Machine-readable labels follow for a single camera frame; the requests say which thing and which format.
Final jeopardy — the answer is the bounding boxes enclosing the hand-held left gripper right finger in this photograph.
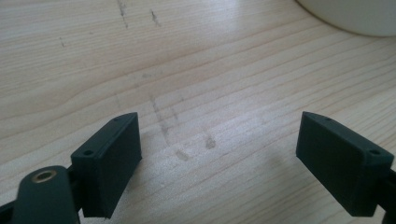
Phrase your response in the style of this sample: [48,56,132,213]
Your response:
[295,111,395,217]

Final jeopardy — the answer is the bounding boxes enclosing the white round bowl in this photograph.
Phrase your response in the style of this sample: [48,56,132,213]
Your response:
[294,0,396,37]

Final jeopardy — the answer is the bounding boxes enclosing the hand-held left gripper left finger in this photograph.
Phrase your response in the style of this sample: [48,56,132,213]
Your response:
[70,112,143,219]

